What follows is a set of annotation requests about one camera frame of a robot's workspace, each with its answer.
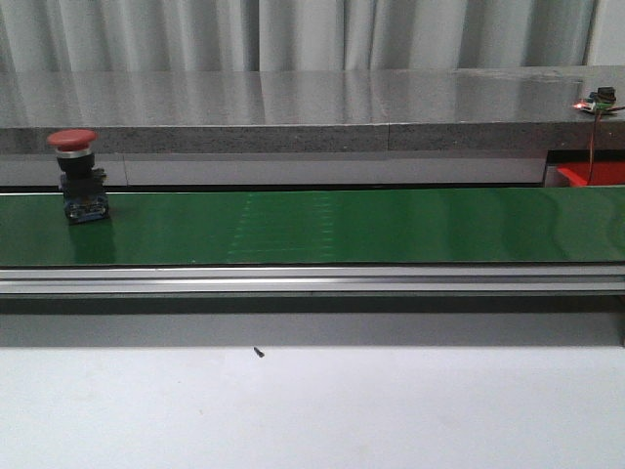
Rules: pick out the red plastic bin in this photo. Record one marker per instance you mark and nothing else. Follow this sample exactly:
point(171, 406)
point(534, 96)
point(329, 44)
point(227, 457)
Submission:
point(578, 174)

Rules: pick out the red mushroom push button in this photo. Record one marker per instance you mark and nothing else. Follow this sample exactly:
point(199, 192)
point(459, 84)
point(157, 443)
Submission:
point(82, 185)

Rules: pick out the aluminium conveyor frame rail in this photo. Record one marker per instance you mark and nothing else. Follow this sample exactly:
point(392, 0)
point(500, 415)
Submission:
point(583, 279)

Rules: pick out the white rear conveyor panel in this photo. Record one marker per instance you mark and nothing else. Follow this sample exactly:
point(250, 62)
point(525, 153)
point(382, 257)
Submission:
point(429, 170)

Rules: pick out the grey pleated curtain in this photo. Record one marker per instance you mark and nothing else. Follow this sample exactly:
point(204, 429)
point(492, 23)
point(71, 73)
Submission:
point(291, 35)

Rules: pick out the green conveyor belt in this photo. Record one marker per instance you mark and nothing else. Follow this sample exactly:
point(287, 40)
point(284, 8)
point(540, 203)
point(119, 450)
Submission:
point(485, 225)

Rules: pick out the small green sensor board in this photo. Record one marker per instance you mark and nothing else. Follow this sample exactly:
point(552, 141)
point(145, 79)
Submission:
point(601, 101)

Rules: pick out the grey stone slab bench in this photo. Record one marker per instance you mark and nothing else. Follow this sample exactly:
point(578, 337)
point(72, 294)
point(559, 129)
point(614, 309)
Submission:
point(311, 111)

